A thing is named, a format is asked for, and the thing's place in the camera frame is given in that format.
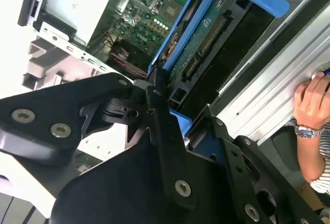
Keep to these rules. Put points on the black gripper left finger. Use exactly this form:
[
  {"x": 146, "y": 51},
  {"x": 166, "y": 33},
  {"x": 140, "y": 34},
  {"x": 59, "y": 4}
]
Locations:
[{"x": 51, "y": 100}]

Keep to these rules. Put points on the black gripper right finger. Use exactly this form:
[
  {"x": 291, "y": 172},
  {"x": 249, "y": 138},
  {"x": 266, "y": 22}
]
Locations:
[{"x": 242, "y": 185}]

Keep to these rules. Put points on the bare person hand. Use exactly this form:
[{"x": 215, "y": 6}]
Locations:
[{"x": 312, "y": 103}]

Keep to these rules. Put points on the hard disk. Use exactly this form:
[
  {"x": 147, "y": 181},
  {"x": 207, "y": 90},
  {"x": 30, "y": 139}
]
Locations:
[{"x": 206, "y": 41}]

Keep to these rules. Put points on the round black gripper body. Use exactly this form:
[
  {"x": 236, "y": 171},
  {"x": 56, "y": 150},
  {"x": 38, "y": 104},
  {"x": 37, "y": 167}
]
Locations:
[{"x": 116, "y": 195}]

